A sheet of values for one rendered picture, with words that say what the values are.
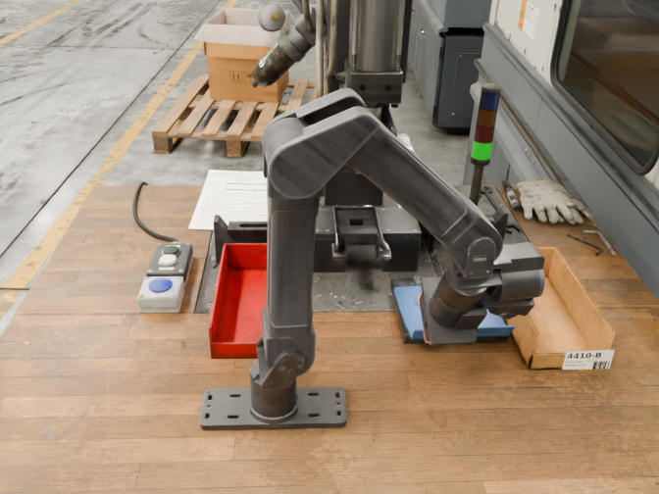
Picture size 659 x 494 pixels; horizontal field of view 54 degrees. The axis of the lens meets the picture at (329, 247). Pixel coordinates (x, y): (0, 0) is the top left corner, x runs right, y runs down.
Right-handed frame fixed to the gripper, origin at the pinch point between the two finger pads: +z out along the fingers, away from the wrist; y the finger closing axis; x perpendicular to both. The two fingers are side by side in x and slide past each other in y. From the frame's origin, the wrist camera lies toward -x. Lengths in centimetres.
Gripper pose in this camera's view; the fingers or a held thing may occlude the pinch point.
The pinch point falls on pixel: (433, 332)
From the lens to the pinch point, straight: 101.6
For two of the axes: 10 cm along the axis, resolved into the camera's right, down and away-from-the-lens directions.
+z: -0.8, 4.9, 8.7
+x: -9.9, 0.3, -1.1
